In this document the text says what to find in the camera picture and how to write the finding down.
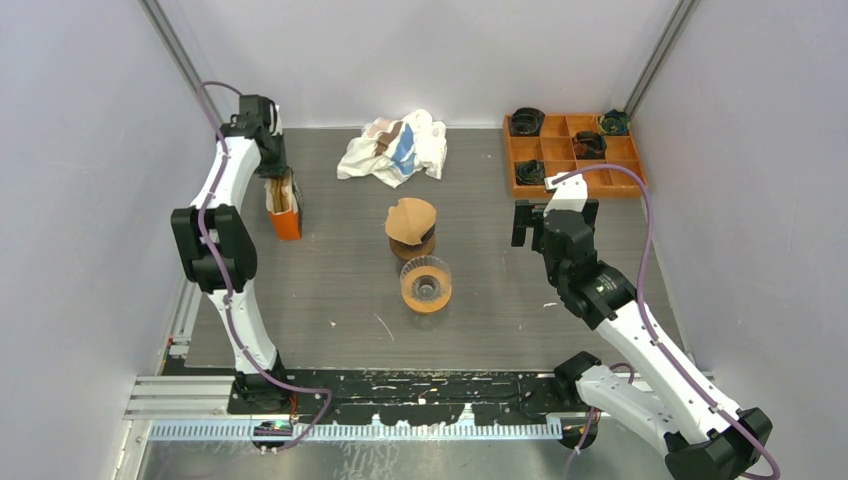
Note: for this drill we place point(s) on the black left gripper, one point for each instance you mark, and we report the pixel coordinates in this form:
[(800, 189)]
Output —
[(279, 169)]

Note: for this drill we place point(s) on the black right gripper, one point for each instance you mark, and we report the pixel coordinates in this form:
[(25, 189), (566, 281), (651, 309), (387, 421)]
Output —
[(524, 214)]

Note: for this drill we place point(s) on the brown paper coffee filter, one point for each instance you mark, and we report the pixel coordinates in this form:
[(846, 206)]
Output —
[(409, 219)]

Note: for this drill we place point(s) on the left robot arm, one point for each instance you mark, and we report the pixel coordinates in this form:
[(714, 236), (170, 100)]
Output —
[(218, 254)]

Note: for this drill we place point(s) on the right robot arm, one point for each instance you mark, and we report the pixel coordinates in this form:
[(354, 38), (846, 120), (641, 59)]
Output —
[(699, 431)]

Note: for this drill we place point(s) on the orange coffee filter box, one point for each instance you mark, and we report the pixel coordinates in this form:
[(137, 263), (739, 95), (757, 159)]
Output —
[(283, 203)]

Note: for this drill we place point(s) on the rolled dark green tie front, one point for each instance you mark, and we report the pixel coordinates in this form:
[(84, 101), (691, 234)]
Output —
[(530, 173)]

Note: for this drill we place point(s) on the orange wooden compartment tray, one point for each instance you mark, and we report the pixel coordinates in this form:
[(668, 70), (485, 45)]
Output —
[(557, 148)]

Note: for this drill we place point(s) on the rolled dark tie back left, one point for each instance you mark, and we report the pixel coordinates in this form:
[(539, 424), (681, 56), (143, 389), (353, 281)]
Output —
[(526, 122)]

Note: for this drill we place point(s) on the rolled orange floral tie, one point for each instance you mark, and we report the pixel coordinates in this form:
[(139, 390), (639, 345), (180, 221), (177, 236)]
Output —
[(588, 145)]

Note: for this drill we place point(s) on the crumpled white plastic bag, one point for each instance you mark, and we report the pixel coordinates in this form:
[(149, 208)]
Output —
[(393, 150)]

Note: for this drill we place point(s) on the rolled green floral tie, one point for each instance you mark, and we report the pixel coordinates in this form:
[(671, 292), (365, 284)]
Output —
[(614, 123)]

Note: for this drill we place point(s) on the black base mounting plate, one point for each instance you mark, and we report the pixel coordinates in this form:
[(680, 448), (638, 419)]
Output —
[(413, 397)]

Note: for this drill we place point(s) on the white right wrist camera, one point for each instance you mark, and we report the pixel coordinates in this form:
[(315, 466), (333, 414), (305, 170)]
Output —
[(569, 192)]

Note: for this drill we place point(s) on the aluminium frame rail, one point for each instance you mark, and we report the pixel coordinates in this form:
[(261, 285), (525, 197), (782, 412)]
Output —
[(194, 408)]

